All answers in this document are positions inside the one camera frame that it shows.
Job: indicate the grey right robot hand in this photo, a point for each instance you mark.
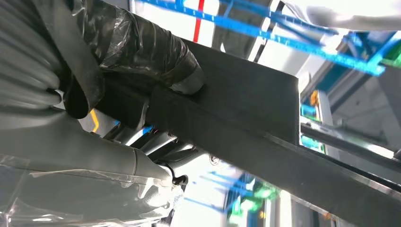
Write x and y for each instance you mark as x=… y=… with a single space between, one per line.
x=78 y=156

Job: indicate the blue metal shelf rack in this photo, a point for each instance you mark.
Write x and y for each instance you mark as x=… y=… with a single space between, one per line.
x=282 y=39

